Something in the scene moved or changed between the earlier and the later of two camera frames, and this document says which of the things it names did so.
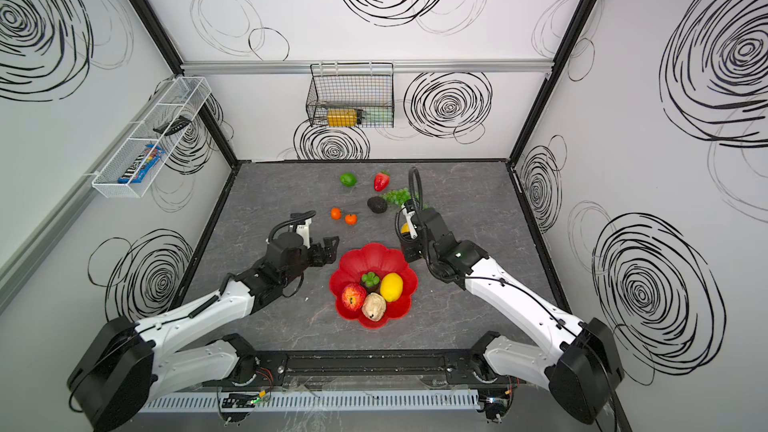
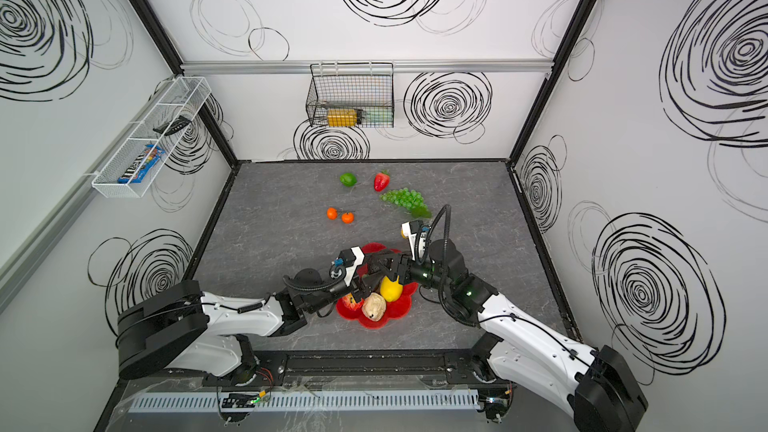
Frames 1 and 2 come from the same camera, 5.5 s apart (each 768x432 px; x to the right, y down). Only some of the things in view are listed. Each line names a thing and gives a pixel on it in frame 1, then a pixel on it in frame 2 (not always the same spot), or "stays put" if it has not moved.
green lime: [348, 179] stays put
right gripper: [411, 244] -> [405, 265]
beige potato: [374, 306] stays put
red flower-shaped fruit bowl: [374, 257] stays put
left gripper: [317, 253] -> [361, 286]
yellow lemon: [391, 286] stays put
